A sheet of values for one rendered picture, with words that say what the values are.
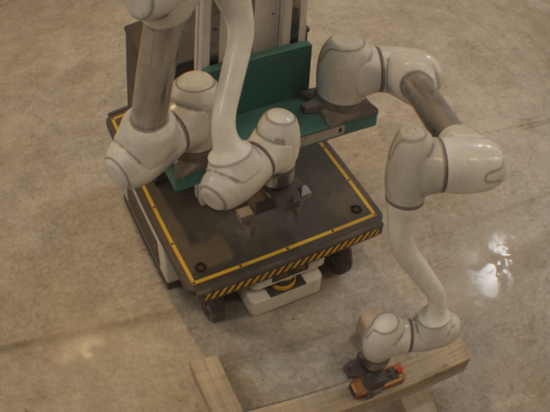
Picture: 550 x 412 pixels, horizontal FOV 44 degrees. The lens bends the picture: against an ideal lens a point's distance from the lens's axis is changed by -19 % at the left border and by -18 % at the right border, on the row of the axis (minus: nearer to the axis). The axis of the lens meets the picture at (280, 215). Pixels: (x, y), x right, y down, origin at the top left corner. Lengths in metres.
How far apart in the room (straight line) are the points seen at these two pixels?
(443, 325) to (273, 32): 1.00
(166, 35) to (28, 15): 2.91
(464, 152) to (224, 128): 0.55
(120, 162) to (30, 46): 2.32
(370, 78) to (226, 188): 0.68
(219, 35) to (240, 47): 0.43
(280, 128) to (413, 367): 0.98
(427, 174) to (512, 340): 1.27
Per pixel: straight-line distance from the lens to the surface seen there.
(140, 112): 1.92
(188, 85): 2.09
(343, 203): 2.72
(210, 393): 2.53
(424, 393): 2.59
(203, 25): 2.17
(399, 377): 2.44
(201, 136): 2.13
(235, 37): 1.79
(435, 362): 2.54
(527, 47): 4.45
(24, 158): 3.46
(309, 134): 2.36
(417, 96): 2.15
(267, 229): 2.63
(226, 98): 1.79
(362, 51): 2.28
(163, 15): 1.61
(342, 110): 2.38
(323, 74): 2.32
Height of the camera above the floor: 2.35
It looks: 49 degrees down
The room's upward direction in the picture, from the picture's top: 4 degrees clockwise
